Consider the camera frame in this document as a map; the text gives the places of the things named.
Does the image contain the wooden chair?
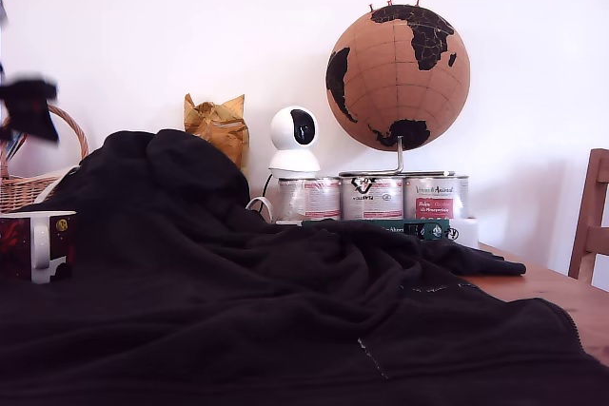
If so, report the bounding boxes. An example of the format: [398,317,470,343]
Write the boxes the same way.
[568,148,609,289]

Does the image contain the black fleece blanket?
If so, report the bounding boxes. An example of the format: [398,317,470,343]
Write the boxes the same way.
[0,128,609,406]

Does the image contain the cork globe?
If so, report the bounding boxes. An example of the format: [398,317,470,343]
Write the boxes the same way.
[325,5,472,153]

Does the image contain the silver can, red text label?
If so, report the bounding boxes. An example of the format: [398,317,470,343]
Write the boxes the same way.
[277,177,343,223]

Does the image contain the wicker basket with handle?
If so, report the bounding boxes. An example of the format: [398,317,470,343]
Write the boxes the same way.
[0,105,90,215]

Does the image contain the dark green flat box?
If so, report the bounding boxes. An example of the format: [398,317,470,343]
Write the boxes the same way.
[302,218,451,242]

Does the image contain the red and white mug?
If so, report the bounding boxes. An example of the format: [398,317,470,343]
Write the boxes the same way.
[0,209,79,285]

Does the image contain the yellow paper bag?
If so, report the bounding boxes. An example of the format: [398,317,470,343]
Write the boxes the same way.
[184,93,251,174]

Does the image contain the metal globe stand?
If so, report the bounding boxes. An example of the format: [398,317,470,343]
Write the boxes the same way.
[339,136,456,179]

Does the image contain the blue striped stick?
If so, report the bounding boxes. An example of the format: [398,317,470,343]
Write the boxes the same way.
[3,137,28,163]

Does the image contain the silver can, red banner label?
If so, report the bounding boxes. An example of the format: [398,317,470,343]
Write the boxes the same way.
[403,175,470,222]

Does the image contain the silver can, black logo label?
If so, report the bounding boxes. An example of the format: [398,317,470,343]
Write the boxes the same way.
[340,176,406,222]

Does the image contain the white dome security camera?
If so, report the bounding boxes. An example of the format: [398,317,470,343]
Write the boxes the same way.
[267,105,322,175]

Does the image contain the white looped cable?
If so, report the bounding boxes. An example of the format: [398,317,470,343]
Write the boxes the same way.
[246,196,274,224]

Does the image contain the white plastic object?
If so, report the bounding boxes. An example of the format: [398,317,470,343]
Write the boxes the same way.
[35,165,82,205]

